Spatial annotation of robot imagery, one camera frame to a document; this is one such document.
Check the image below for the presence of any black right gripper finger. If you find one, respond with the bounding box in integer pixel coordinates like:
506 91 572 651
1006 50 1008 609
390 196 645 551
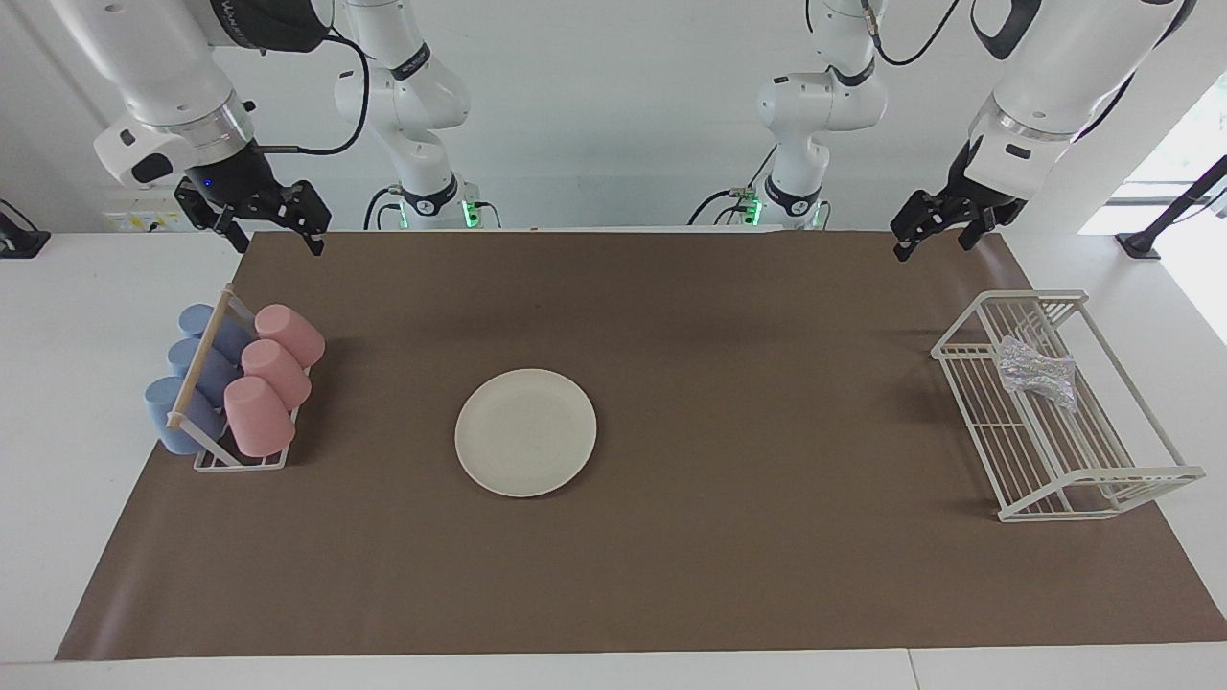
283 180 333 256
174 184 250 254

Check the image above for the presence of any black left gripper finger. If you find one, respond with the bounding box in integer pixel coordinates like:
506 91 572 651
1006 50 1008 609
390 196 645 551
959 209 1003 252
890 192 948 262

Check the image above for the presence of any silver mesh sponge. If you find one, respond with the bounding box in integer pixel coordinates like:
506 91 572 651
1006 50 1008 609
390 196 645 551
999 335 1079 413

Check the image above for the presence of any cream round plate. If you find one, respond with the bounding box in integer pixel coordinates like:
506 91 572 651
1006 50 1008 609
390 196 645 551
454 368 598 498

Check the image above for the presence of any blue plastic cup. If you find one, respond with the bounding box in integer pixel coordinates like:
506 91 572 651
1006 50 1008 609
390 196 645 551
178 304 255 363
168 337 241 408
145 377 226 456

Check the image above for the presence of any pink plastic cup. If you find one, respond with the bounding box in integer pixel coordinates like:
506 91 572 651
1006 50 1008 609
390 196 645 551
241 339 313 411
223 376 296 458
254 304 326 369

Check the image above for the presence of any white wooden cup rack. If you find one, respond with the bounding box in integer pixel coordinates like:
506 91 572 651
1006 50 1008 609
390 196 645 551
166 285 313 472

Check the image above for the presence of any small black table clamp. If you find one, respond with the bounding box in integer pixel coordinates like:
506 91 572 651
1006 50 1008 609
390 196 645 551
0 199 51 260

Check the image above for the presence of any black angled stand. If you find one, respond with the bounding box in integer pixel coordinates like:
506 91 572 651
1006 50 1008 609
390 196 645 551
1115 153 1227 260

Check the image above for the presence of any brown table mat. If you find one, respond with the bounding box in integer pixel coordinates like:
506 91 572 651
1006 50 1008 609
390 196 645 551
55 230 1227 662

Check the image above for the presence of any black right base cable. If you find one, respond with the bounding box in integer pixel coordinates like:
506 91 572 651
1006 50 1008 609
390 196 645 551
362 185 404 231

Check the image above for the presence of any black base cable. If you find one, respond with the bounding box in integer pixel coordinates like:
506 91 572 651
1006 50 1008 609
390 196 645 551
688 144 777 227
362 185 404 231

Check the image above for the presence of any white wall power socket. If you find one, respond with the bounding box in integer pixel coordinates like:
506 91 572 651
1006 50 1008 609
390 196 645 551
104 209 188 234

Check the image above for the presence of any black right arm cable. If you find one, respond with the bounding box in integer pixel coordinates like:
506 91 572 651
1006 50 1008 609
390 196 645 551
254 34 372 156

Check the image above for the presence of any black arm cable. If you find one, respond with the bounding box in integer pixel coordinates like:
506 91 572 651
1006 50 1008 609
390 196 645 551
858 0 961 68
254 34 372 156

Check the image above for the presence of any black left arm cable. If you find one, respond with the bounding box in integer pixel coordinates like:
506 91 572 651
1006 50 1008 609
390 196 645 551
858 0 961 68

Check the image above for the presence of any black left base cable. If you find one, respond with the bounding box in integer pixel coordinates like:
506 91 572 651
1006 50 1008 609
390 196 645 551
688 144 777 227

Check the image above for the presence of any white wire dish rack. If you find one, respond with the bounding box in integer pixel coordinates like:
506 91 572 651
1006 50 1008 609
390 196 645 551
931 290 1206 523

